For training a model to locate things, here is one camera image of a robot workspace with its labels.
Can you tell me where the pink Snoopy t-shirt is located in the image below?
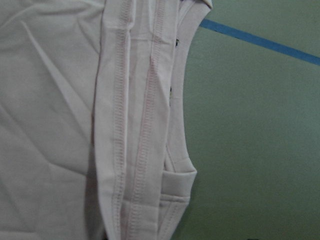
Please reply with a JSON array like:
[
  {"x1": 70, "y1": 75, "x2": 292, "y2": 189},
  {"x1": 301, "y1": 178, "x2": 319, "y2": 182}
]
[{"x1": 0, "y1": 0, "x2": 213, "y2": 240}]

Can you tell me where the brown table mat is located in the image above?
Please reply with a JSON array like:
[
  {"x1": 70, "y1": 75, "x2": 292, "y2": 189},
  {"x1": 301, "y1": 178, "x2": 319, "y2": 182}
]
[{"x1": 173, "y1": 0, "x2": 320, "y2": 240}]

